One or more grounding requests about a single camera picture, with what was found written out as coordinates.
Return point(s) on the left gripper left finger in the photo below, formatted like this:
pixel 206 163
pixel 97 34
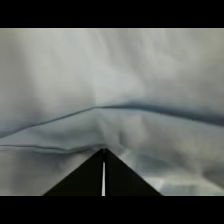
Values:
pixel 85 180

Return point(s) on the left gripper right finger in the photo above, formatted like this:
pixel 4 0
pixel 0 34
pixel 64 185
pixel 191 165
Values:
pixel 125 180

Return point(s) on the pale blue shirt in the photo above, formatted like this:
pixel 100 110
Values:
pixel 110 83

